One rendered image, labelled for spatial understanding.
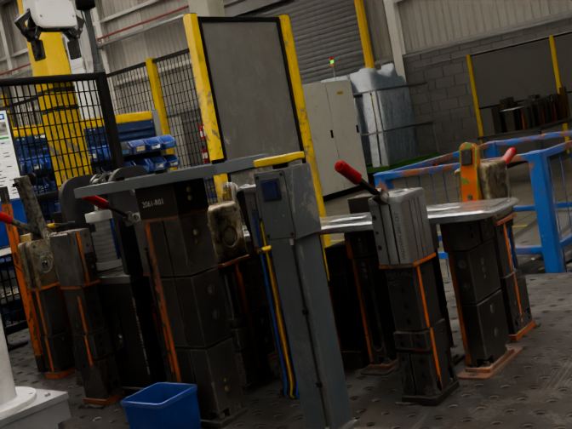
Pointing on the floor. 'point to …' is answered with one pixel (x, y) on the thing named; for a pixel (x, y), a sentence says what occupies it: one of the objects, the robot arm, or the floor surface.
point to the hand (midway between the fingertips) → (57, 54)
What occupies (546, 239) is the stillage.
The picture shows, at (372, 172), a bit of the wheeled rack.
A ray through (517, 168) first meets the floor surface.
